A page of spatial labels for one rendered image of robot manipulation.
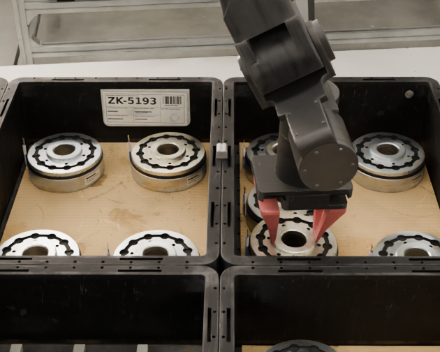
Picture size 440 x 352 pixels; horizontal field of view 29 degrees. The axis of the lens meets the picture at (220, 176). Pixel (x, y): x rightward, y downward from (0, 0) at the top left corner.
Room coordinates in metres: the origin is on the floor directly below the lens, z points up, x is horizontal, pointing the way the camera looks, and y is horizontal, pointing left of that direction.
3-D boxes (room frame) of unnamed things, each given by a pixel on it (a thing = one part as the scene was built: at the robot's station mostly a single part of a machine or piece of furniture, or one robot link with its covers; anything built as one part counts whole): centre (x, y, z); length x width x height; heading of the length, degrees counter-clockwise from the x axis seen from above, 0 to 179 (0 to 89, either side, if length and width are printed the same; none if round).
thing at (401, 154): (0.97, -0.23, 0.86); 0.05 x 0.05 x 0.01
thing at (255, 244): (0.76, -0.08, 0.88); 0.10 x 0.10 x 0.01
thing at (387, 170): (0.97, -0.23, 0.86); 0.10 x 0.10 x 0.01
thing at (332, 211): (0.76, -0.10, 0.93); 0.07 x 0.07 x 0.09; 6
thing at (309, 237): (0.76, -0.08, 0.88); 0.05 x 0.05 x 0.01
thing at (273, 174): (0.76, -0.09, 1.00); 0.10 x 0.07 x 0.07; 96
